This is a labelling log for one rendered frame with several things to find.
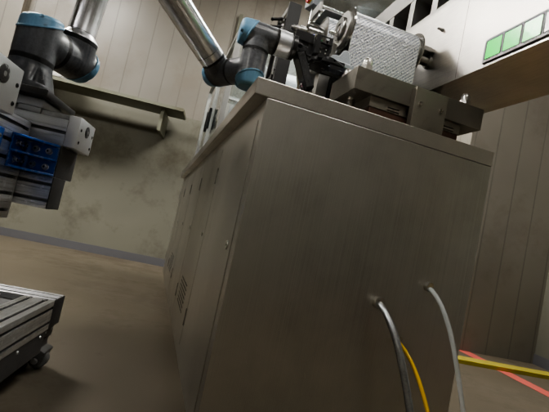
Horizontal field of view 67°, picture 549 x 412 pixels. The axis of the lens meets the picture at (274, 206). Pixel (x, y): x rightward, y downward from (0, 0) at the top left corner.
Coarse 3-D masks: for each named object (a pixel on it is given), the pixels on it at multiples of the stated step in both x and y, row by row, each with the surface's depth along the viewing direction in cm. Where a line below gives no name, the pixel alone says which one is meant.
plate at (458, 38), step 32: (480, 0) 122; (512, 0) 110; (544, 0) 100; (416, 32) 154; (448, 32) 134; (480, 32) 119; (448, 64) 131; (480, 64) 116; (512, 64) 110; (544, 64) 106; (448, 96) 139; (480, 96) 133; (512, 96) 129
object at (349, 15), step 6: (348, 12) 129; (348, 18) 128; (348, 24) 127; (348, 30) 127; (342, 36) 129; (336, 42) 134; (342, 42) 129; (420, 42) 134; (348, 48) 132; (420, 48) 134
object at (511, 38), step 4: (516, 28) 105; (520, 28) 104; (508, 32) 108; (512, 32) 106; (516, 32) 105; (508, 36) 107; (512, 36) 106; (516, 36) 105; (504, 40) 108; (508, 40) 107; (512, 40) 106; (516, 40) 104; (504, 44) 108; (508, 44) 107; (512, 44) 105; (516, 44) 104; (504, 48) 108
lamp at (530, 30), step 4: (540, 16) 99; (532, 20) 101; (536, 20) 100; (540, 20) 98; (528, 24) 102; (532, 24) 101; (536, 24) 99; (540, 24) 98; (524, 28) 103; (528, 28) 102; (532, 28) 100; (536, 28) 99; (540, 28) 98; (524, 32) 102; (528, 32) 101; (532, 32) 100; (536, 32) 99; (524, 36) 102; (528, 36) 101; (532, 36) 100; (524, 40) 102
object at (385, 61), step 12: (360, 48) 127; (372, 48) 128; (384, 48) 129; (360, 60) 127; (384, 60) 129; (396, 60) 130; (408, 60) 132; (384, 72) 129; (396, 72) 130; (408, 72) 132
